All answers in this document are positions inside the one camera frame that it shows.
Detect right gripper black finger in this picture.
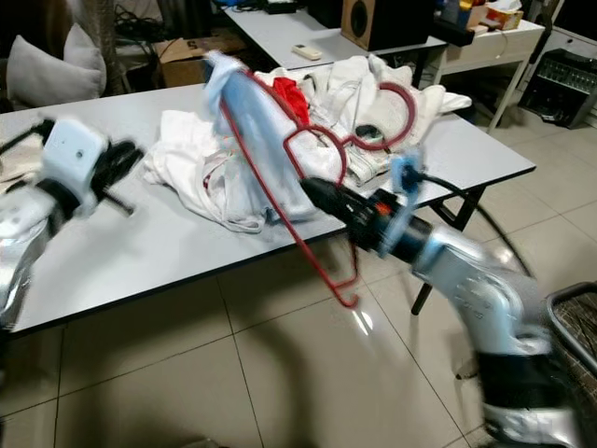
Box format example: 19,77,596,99
310,192,363,233
300,176,360,208

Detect red wire hanger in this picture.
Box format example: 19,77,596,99
217,67,423,311

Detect white shirt black print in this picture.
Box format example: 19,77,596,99
203,49,304,220

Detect white table black legs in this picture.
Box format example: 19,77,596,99
0,70,538,339

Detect red crumpled garment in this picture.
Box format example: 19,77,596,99
271,77,315,129

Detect cream crumpled garment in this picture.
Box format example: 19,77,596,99
280,53,473,186

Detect grey pillow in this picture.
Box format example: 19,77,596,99
6,34,105,110

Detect open cardboard box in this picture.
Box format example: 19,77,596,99
154,35,236,91

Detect white remote control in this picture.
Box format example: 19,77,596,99
291,43,324,62

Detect wooden speaker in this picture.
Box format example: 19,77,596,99
340,0,449,52

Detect dark woven basket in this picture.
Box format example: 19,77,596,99
543,283,597,398

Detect black crate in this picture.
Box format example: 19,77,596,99
518,47,597,129

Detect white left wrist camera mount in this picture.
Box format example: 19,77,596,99
45,117,113,204

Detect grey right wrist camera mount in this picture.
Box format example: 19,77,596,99
390,152,423,202

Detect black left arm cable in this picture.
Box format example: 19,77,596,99
0,119,57,158

